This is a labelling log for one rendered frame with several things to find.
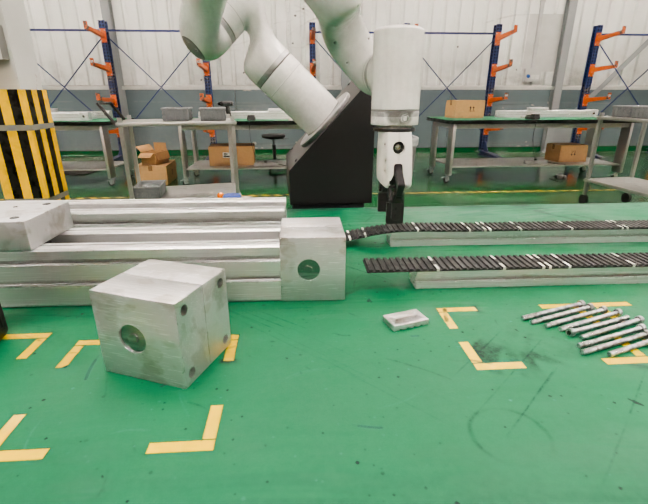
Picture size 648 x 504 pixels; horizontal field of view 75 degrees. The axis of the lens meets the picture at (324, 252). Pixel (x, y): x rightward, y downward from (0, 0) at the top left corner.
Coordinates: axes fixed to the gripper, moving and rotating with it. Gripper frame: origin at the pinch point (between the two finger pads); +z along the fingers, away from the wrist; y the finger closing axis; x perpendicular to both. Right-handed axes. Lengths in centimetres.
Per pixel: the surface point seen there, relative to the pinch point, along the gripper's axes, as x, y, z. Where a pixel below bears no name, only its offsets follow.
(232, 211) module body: 29.1, -5.1, -1.9
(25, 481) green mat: 38, -53, 6
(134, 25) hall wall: 291, 745, -133
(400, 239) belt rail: -2.0, -1.7, 5.3
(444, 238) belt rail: -10.7, -1.8, 5.2
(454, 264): -5.8, -20.4, 3.0
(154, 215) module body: 42.7, -5.1, -1.4
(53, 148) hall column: 211, 274, 18
